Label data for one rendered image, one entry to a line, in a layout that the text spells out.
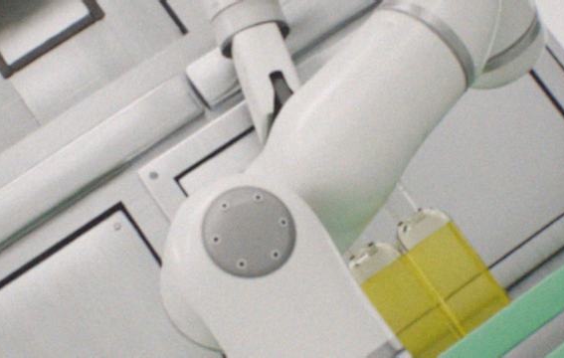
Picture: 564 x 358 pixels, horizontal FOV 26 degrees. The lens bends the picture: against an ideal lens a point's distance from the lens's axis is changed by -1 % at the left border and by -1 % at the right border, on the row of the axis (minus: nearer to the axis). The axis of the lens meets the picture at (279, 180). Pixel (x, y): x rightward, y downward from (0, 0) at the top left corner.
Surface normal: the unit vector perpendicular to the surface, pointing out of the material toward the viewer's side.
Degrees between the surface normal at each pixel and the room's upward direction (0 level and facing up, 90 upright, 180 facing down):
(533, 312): 90
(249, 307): 100
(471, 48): 128
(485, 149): 90
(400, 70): 90
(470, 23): 110
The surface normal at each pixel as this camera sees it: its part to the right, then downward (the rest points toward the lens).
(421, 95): 0.53, 0.07
